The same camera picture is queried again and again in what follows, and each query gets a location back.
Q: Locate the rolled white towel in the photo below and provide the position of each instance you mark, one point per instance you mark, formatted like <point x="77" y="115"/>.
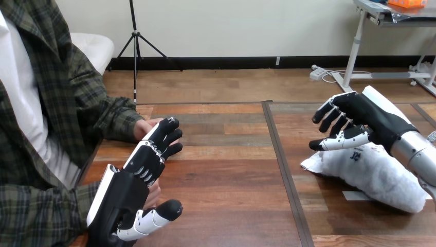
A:
<point x="371" y="174"/>

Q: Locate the orange thing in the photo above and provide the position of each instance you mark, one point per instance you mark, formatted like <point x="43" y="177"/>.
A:
<point x="407" y="3"/>

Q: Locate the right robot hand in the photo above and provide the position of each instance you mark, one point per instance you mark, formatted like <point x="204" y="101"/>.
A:
<point x="374" y="116"/>

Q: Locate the person's body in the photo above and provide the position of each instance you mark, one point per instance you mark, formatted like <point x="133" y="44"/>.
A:
<point x="30" y="85"/>

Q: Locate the white desk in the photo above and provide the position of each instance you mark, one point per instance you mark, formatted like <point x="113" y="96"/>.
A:
<point x="356" y="44"/>

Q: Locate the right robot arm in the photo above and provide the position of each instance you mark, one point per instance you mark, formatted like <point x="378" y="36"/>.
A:
<point x="414" y="153"/>

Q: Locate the person's hand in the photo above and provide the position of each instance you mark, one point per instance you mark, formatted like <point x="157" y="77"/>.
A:
<point x="155" y="196"/>
<point x="144" y="128"/>

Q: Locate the white power strip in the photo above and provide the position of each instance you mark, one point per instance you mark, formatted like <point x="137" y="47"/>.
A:
<point x="317" y="73"/>

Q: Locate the person's forearm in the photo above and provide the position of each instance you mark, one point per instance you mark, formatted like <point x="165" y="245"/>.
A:
<point x="112" y="116"/>
<point x="41" y="214"/>

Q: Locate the black tripod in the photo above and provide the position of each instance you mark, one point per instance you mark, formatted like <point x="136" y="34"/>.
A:
<point x="136" y="41"/>

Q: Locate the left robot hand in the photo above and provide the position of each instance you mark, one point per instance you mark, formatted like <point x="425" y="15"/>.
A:
<point x="126" y="194"/>

